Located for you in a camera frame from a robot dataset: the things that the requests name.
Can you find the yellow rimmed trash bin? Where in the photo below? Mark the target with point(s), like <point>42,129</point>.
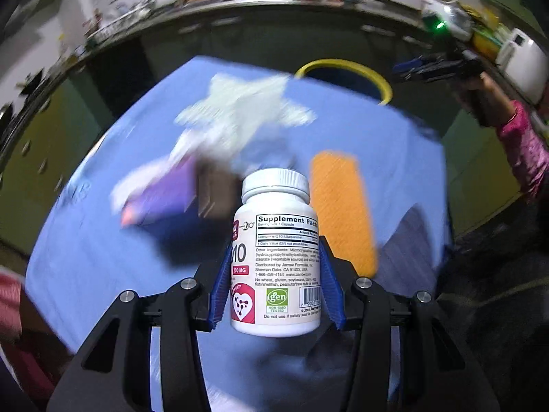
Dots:
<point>343,81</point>

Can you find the brown striped box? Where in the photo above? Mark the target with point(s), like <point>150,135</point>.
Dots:
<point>214,189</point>

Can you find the person's pink garment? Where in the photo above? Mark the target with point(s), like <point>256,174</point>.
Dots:
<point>25,309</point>

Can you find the green base cabinet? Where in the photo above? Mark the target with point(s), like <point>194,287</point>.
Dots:
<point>34,158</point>

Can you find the person's right forearm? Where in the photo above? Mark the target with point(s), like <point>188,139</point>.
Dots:
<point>525,150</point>

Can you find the white supplement bottle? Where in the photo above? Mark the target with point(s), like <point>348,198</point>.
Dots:
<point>274,231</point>

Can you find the white tissue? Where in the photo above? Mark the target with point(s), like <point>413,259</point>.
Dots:
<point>193,148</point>

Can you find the dark green sink cabinet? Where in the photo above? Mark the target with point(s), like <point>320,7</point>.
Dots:
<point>257,34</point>

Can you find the blue star print tablecloth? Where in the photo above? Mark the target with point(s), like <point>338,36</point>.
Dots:
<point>107,257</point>

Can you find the purple box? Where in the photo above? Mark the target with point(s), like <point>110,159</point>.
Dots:
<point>167,197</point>

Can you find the white plastic appliance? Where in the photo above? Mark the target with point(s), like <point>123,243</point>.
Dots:
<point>525,64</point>

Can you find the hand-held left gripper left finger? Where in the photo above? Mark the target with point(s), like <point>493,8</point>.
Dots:
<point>218,292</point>

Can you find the orange sponge cloth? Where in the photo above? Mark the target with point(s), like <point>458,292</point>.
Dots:
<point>343,206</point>

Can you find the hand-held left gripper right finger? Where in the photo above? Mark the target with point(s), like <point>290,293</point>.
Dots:
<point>332,292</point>

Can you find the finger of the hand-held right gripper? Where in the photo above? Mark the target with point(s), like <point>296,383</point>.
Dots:
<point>422,68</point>

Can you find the person's right hand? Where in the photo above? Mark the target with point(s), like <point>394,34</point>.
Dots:
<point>484,101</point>

